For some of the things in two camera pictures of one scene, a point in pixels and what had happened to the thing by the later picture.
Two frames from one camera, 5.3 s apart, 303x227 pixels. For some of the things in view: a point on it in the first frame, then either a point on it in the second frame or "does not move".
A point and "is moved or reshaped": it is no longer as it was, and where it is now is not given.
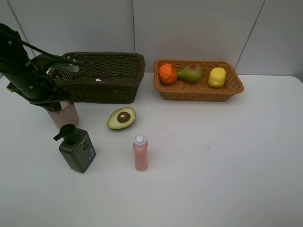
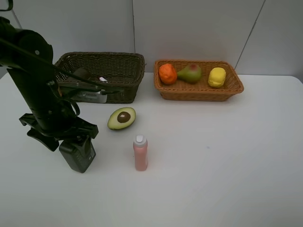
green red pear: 191,74 does not move
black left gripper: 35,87 to 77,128
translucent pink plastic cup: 68,114 is moved or reshaped
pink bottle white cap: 140,150 does not move
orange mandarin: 167,74 does not move
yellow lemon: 217,77 does not move
